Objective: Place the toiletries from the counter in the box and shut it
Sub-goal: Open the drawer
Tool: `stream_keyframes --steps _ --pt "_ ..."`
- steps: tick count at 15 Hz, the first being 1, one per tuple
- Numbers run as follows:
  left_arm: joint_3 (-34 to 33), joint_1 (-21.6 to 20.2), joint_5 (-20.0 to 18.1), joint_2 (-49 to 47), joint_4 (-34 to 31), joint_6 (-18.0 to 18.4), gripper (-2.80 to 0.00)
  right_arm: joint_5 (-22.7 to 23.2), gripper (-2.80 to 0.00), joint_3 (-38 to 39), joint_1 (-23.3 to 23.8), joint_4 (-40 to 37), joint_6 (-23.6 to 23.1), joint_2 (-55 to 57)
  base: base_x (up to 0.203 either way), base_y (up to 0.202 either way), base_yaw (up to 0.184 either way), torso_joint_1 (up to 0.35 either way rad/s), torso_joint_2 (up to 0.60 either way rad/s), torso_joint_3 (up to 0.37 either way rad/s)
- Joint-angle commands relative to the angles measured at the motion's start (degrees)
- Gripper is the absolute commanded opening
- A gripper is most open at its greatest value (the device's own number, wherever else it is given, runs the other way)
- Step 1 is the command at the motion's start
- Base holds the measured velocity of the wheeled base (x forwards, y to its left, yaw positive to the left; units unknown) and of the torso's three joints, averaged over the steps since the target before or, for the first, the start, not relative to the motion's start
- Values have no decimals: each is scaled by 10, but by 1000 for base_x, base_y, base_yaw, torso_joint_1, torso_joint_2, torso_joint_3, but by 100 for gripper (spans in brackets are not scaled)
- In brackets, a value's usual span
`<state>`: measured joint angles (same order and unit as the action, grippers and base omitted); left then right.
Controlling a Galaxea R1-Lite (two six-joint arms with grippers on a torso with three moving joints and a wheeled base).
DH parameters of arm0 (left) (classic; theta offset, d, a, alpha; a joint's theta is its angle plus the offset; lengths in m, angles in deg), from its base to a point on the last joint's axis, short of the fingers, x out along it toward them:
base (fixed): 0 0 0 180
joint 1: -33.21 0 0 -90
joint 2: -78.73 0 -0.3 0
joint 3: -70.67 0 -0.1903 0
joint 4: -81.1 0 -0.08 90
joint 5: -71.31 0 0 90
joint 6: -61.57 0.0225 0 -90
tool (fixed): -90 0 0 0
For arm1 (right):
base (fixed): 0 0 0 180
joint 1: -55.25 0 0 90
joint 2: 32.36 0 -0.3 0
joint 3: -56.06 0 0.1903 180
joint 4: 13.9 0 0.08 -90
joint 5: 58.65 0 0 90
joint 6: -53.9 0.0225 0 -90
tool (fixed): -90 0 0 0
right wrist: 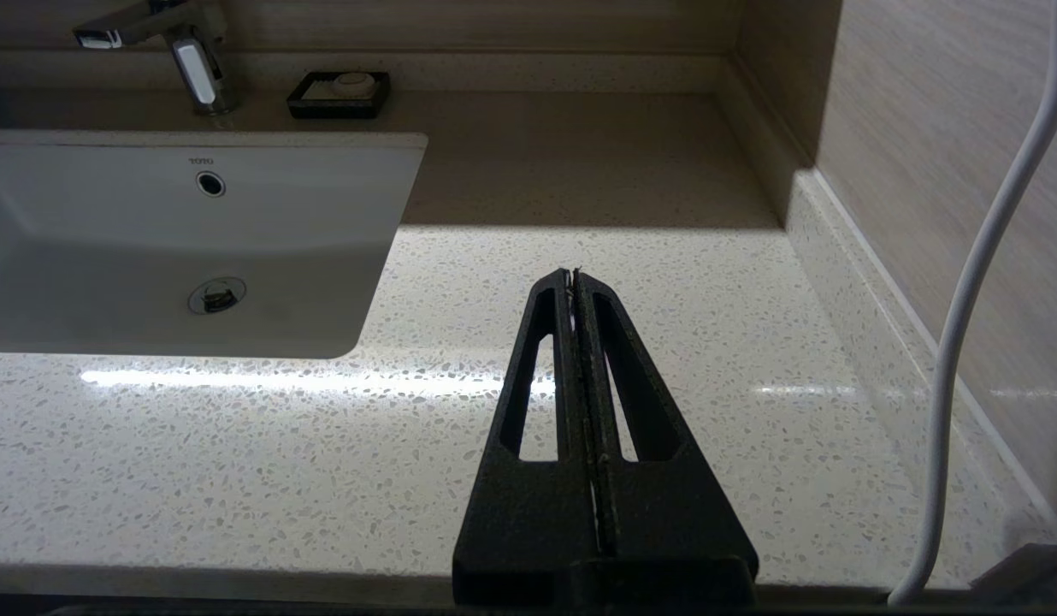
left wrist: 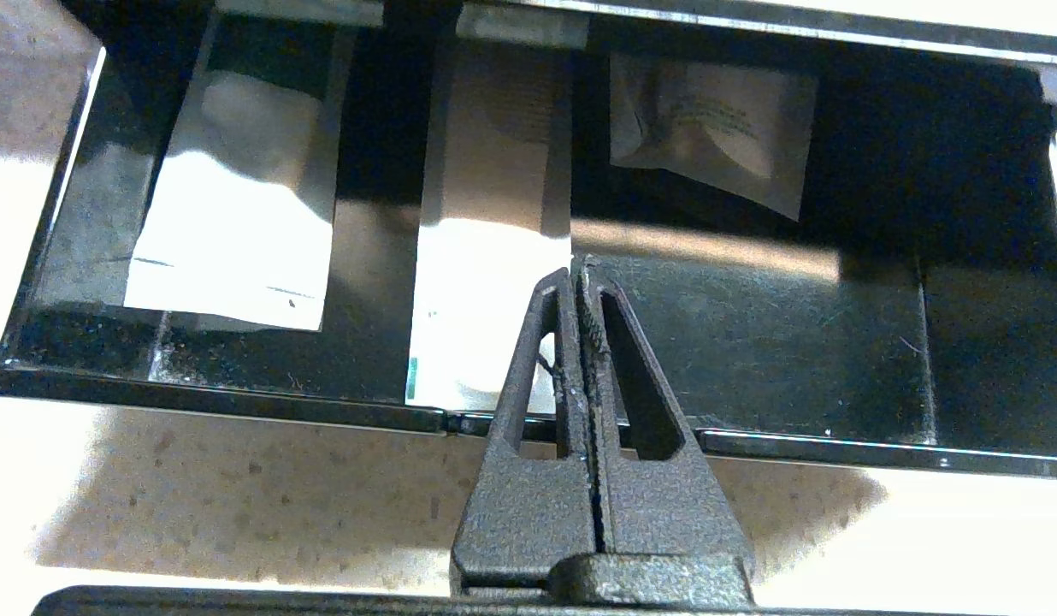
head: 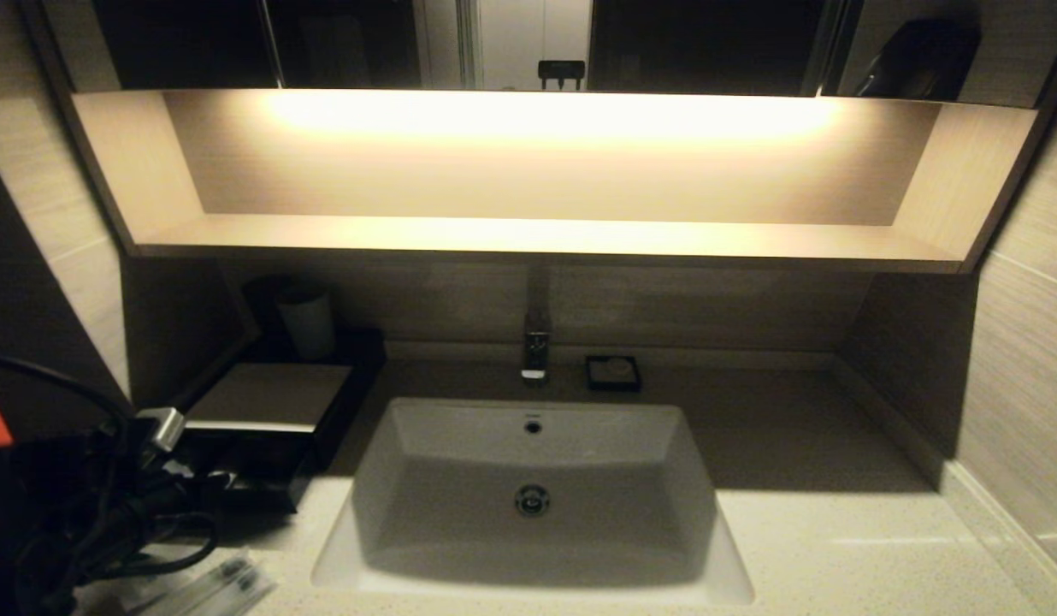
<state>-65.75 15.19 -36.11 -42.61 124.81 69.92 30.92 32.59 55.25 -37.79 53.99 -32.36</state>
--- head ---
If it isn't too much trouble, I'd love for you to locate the grey plastic cup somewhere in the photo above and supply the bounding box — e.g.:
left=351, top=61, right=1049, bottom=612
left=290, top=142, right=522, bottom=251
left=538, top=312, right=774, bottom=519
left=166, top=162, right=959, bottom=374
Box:
left=275, top=287, right=335, bottom=362

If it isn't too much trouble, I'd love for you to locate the grey metal plate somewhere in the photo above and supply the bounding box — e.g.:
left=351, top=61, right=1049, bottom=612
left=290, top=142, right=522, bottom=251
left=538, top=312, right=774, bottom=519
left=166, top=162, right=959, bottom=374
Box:
left=183, top=363, right=355, bottom=434

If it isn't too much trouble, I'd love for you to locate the black storage box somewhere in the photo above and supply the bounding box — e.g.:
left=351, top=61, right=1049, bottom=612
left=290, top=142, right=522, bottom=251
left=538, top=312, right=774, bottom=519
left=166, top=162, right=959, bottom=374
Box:
left=180, top=328, right=388, bottom=473

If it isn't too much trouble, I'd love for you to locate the black cup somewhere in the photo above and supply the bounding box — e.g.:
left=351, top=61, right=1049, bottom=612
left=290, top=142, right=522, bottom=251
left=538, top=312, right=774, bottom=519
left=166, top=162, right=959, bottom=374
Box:
left=242, top=274, right=311, bottom=341

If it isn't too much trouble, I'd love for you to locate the white ceramic sink basin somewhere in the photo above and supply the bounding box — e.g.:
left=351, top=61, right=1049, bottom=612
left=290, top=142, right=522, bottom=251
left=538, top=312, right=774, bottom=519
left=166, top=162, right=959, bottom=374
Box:
left=312, top=396, right=754, bottom=605

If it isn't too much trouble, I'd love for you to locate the chrome faucet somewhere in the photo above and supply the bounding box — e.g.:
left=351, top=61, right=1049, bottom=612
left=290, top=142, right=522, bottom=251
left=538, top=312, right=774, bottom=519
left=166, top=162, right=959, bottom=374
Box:
left=520, top=265, right=553, bottom=384

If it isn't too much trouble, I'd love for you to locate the black soap dish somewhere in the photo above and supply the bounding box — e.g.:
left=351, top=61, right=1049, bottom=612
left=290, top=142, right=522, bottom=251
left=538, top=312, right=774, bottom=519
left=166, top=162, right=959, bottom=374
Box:
left=585, top=355, right=642, bottom=394

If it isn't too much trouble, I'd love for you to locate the lit wooden shelf niche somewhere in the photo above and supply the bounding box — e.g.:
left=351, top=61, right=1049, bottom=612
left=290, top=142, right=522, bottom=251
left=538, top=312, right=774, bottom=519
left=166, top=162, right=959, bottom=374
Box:
left=69, top=87, right=1042, bottom=276

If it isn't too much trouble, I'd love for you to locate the small black device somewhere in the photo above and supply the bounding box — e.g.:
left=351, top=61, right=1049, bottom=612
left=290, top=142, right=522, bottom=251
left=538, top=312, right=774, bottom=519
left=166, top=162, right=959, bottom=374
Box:
left=538, top=60, right=586, bottom=91

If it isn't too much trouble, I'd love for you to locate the mirror cabinet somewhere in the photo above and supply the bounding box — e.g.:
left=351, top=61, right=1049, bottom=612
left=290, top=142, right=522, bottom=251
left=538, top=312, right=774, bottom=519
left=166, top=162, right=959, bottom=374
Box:
left=32, top=0, right=1057, bottom=108

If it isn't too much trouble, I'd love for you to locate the thin black looped cable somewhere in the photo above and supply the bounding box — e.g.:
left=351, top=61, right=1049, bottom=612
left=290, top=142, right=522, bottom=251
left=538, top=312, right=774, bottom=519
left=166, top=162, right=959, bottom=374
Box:
left=62, top=509, right=221, bottom=584

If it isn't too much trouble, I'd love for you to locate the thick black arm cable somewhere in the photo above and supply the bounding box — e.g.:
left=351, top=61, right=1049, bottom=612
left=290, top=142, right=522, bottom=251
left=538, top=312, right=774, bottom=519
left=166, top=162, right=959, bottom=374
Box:
left=0, top=352, right=138, bottom=429

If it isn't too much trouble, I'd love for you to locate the black wall hair dryer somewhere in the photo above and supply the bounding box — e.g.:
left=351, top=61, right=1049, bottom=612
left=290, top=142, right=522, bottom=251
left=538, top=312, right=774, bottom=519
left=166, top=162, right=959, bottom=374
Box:
left=853, top=17, right=983, bottom=102

